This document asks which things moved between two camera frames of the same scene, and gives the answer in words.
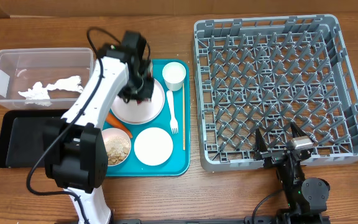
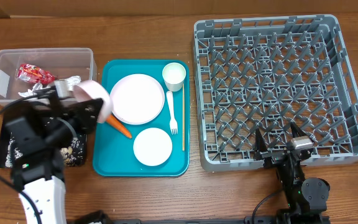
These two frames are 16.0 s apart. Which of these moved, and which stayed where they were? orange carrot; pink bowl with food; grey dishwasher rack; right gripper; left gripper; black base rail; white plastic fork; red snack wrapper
Moved: red snack wrapper; left gripper; pink bowl with food
Stayed: grey dishwasher rack; orange carrot; white plastic fork; black base rail; right gripper
